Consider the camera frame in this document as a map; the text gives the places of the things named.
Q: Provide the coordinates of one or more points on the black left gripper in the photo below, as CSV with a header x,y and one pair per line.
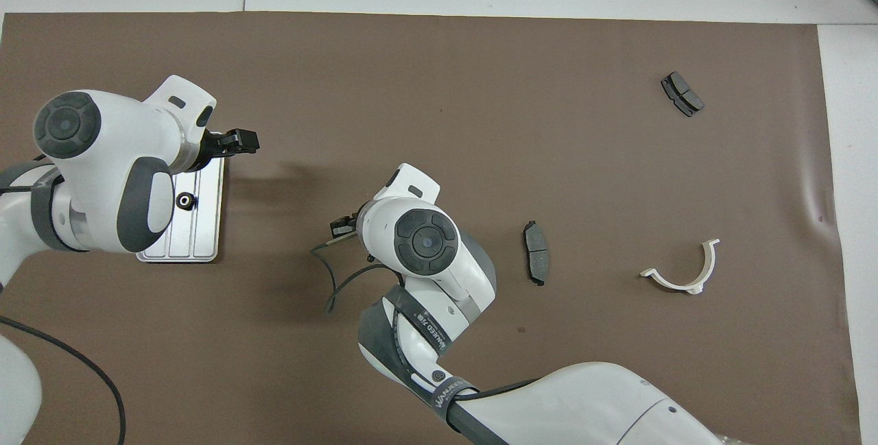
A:
x,y
199,151

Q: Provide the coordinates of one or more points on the black bearing gear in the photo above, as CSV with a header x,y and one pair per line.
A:
x,y
186,201

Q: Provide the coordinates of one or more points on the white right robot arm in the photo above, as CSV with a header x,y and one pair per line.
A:
x,y
446,284

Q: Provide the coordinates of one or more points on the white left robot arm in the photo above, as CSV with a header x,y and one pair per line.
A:
x,y
123,129

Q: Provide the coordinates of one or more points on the silver metal tray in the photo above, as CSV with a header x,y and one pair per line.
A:
x,y
206,225

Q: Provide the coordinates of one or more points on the brown table mat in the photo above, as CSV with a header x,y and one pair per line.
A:
x,y
411,88

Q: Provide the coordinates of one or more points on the long narrow grey brake pad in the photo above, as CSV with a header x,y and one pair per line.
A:
x,y
536,253

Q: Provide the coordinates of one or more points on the short wide grey brake pad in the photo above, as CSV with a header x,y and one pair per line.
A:
x,y
684,94

